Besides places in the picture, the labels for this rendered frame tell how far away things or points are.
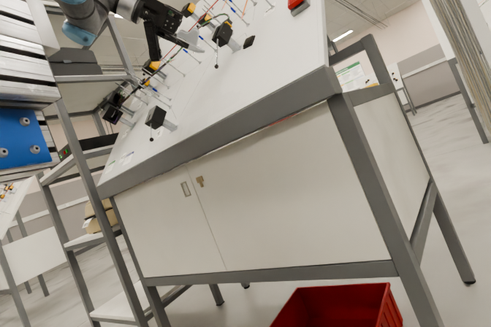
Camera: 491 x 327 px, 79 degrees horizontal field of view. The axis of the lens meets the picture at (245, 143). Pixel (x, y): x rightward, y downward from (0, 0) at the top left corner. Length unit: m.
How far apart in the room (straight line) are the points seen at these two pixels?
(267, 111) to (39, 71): 0.47
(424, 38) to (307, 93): 11.33
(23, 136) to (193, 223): 0.73
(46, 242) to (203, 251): 2.90
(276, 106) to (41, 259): 3.42
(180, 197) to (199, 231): 0.14
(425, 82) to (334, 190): 11.21
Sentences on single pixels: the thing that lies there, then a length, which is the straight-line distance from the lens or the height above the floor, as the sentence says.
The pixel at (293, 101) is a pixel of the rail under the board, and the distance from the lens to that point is 0.72.
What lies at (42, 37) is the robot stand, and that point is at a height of 1.04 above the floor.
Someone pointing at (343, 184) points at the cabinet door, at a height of 0.60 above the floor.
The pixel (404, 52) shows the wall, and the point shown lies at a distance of 12.01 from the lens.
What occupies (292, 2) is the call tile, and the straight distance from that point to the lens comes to 0.91.
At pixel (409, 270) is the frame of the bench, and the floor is 0.38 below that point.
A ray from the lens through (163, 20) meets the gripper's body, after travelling 0.92.
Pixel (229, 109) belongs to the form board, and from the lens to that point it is 0.86.
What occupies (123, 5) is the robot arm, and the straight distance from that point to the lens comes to 0.93.
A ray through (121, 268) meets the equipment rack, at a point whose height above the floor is 0.47.
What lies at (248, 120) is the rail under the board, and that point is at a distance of 0.79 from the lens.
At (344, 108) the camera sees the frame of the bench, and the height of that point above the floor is 0.76.
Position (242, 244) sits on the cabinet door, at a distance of 1.01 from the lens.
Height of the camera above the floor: 0.75
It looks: 2 degrees up
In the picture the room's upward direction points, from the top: 22 degrees counter-clockwise
